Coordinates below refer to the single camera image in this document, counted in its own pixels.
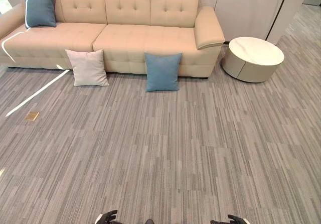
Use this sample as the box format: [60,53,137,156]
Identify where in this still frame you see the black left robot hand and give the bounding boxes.
[94,209,119,224]

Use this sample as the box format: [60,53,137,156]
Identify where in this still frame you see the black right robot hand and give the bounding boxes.
[210,214,250,224]

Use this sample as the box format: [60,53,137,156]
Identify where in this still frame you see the beige tufted leather sofa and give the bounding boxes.
[0,0,226,79]

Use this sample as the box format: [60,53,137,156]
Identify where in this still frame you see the brass floor socket cover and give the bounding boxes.
[24,111,40,122]

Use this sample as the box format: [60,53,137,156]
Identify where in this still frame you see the light grey square cushion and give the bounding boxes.
[64,49,110,87]

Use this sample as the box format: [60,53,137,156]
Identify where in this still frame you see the light blue square cushion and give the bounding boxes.
[144,52,183,93]

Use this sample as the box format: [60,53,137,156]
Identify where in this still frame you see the round white side table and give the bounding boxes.
[221,36,285,83]

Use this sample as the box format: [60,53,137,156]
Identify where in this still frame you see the dark blue square cushion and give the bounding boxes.
[24,0,57,29]

